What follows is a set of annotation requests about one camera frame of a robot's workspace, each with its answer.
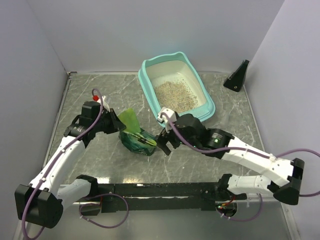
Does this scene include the purple cable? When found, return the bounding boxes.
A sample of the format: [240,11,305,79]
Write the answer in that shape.
[162,112,320,222]
[21,87,131,240]

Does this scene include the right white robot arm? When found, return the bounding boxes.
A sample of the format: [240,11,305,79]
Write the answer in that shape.
[156,108,305,206]

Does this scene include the teal litter box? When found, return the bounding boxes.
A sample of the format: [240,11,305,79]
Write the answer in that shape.
[138,51,216,122]

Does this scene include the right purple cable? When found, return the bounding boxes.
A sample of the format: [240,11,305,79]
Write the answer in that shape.
[162,112,320,222]

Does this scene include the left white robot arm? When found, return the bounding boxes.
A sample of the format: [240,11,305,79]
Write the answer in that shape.
[14,98,125,229]

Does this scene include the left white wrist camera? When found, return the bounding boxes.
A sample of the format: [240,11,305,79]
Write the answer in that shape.
[92,95,111,112]

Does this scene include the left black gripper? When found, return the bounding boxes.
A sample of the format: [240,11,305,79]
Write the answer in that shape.
[93,108,127,134]

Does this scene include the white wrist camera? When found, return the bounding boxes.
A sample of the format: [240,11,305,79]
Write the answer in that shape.
[92,95,111,112]
[156,107,179,128]

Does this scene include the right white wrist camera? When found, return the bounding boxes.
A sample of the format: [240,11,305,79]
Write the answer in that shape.
[156,107,179,128]

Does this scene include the green cat litter bag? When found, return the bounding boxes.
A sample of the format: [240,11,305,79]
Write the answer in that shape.
[118,108,157,156]

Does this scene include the black wedge stand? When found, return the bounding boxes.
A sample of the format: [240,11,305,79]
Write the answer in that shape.
[223,59,250,93]

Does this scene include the cat litter in box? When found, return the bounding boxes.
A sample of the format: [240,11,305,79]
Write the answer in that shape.
[154,81,198,113]

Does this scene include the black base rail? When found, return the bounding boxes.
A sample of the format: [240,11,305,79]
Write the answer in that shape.
[82,182,247,213]

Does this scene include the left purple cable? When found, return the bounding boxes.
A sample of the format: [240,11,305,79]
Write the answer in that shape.
[21,87,131,240]

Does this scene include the black bag clip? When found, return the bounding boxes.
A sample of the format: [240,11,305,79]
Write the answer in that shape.
[133,134,157,147]

